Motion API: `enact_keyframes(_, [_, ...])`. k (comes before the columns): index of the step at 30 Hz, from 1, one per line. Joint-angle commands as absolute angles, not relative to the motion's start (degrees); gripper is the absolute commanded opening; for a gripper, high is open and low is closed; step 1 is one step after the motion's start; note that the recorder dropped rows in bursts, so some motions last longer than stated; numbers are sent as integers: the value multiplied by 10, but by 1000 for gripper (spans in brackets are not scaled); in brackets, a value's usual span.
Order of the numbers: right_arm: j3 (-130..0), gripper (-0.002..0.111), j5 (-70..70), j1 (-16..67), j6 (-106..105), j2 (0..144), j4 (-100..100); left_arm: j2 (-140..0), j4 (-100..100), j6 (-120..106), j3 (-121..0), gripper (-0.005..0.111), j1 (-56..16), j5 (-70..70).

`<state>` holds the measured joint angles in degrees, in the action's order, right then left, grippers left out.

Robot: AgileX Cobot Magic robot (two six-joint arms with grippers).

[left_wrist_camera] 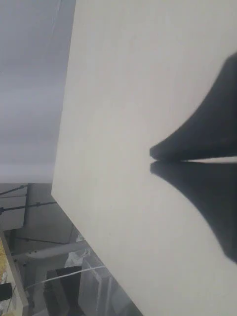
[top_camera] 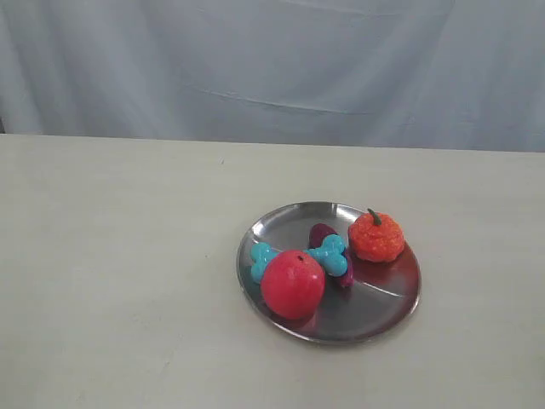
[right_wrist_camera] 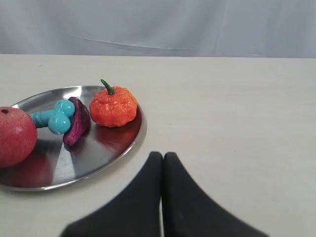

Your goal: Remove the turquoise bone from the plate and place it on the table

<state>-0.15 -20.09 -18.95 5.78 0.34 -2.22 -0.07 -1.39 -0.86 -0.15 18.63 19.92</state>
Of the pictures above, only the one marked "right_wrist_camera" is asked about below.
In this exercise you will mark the round steel plate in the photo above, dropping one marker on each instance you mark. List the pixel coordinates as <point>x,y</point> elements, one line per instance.
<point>52,164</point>

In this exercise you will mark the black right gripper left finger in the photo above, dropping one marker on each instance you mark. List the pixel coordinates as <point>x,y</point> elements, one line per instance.
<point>134,212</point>

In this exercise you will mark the grey backdrop curtain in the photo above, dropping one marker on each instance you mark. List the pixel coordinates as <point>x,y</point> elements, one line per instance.
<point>196,28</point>

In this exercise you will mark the orange toy pumpkin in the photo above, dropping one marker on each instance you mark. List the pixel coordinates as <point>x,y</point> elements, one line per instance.
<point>113,107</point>

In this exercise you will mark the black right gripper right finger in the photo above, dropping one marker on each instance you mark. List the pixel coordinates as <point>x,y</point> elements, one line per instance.
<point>189,212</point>

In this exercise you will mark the purple toy cabbage slice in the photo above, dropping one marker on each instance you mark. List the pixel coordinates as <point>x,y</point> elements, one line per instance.
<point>80,122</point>

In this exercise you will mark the red toy apple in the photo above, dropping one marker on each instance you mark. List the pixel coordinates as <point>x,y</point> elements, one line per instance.
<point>18,136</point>

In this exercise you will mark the teal toy bone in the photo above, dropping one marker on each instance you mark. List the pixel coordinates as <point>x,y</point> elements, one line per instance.
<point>58,119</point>

